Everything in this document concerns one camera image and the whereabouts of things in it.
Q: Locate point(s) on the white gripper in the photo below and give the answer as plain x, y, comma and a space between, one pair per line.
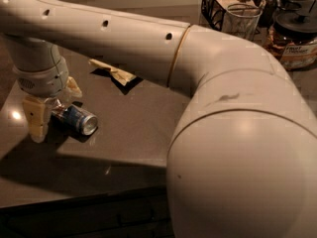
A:
45, 84

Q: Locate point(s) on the blue silver redbull can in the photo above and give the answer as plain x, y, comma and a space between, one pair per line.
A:
80, 120

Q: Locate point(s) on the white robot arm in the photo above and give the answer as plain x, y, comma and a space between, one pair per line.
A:
109, 101

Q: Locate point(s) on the brown chip bag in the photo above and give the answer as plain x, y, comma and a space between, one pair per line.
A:
121, 76

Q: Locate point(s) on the glass snack jar black lid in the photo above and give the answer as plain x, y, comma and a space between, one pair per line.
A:
292, 39

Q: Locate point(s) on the black wire napkin holder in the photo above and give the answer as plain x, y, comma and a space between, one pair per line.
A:
214, 11

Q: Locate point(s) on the wire mesh cup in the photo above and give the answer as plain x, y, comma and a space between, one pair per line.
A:
241, 20

